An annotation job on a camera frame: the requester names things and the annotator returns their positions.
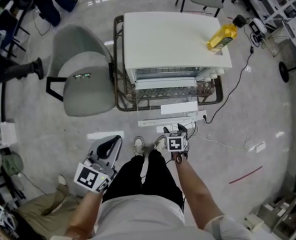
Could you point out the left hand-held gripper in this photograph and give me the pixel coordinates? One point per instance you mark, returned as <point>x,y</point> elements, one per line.
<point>86,176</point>

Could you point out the white rack with black cases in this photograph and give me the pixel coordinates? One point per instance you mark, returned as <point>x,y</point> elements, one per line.
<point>283,1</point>

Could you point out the blue chair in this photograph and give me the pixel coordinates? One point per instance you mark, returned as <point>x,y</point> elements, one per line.
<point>10,26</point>

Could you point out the person's left shoe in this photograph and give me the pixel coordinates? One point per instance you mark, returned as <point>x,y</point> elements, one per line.
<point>138,146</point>

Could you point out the green bag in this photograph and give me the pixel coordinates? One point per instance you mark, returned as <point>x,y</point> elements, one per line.
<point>12,164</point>

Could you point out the person's white shirt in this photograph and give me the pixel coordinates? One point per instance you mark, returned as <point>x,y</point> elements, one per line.
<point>143,219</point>

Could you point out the cardboard boxes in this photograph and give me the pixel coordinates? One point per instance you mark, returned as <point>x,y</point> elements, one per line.
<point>283,209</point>

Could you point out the white round side table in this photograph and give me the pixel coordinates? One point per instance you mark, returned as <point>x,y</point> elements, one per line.
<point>290,31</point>

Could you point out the person's right forearm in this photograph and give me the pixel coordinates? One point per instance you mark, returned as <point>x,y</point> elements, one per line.
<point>198,191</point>

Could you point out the white oven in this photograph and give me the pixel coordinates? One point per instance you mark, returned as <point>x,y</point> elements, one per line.
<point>173,41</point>

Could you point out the yellow oil bottle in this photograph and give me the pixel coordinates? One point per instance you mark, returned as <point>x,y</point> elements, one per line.
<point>221,37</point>

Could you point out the red stick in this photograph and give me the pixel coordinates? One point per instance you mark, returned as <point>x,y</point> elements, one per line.
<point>245,175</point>

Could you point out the white portable power station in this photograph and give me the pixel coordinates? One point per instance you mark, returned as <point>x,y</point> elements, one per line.
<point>258,25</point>

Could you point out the wicker glass-top table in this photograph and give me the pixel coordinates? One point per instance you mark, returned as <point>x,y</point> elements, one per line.
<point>128,99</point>

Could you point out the white box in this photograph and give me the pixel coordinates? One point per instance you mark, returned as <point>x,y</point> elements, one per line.
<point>8,133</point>

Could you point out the person's left forearm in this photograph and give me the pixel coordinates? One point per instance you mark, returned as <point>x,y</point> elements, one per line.
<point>85,214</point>

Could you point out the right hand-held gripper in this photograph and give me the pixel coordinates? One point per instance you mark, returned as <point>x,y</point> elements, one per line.
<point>174,144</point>

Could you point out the person's shoe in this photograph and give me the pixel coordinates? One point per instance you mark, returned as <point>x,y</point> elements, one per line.
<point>160,144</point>
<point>138,146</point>

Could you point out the person's right shoe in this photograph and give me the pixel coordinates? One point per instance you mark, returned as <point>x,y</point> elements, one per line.
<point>160,144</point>

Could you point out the eyeglasses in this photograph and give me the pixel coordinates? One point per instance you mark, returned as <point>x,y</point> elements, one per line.
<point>82,76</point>

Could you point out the black floor fan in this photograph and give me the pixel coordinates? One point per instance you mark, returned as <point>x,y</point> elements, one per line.
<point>284,72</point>

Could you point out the person's black trousers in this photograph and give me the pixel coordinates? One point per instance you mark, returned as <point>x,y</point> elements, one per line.
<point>143,179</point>

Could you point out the white glass oven door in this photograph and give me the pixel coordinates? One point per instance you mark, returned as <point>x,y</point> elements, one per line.
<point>166,84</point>

